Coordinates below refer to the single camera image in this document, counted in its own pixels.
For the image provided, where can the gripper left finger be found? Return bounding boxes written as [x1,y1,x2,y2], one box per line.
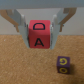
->
[0,8,32,48]

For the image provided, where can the purple block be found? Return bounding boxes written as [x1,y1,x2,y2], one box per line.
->
[56,55,72,75]

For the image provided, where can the pink block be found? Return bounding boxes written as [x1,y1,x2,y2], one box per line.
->
[26,19,54,50]

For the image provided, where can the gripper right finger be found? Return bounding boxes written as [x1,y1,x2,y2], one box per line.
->
[49,7,79,48]

